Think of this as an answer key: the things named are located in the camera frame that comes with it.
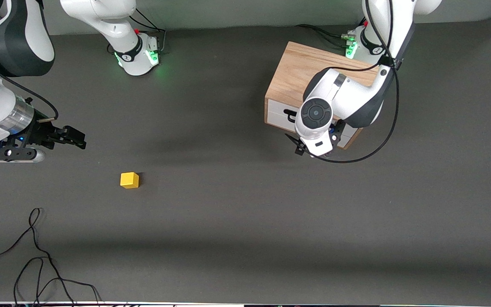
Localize white-fronted drawer with black handle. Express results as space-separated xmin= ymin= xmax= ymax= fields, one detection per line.
xmin=267 ymin=99 xmax=359 ymax=149

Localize yellow cube block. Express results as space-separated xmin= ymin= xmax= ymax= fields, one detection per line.
xmin=120 ymin=172 xmax=140 ymax=189

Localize wooden cabinet box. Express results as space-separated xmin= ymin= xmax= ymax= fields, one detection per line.
xmin=264 ymin=41 xmax=378 ymax=150

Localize grey table cover cloth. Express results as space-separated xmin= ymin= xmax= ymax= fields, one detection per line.
xmin=0 ymin=17 xmax=491 ymax=305

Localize black right arm wrist cable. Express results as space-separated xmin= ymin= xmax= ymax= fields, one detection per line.
xmin=0 ymin=0 xmax=59 ymax=124

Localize black arm wrist cable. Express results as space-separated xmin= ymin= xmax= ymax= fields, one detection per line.
xmin=309 ymin=0 xmax=401 ymax=164
xmin=0 ymin=0 xmax=59 ymax=124

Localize black left arm wrist cable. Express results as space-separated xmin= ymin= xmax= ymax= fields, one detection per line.
xmin=309 ymin=0 xmax=401 ymax=164

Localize thin black loose cable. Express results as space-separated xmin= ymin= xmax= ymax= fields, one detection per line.
xmin=0 ymin=208 xmax=103 ymax=307

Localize black left arm base cables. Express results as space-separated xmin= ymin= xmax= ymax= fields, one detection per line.
xmin=295 ymin=11 xmax=372 ymax=49

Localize black arm base cables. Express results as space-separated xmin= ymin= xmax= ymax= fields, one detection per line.
xmin=128 ymin=9 xmax=168 ymax=54
xmin=295 ymin=11 xmax=372 ymax=49

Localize black right arm base cables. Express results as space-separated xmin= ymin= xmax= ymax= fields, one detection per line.
xmin=128 ymin=9 xmax=168 ymax=54

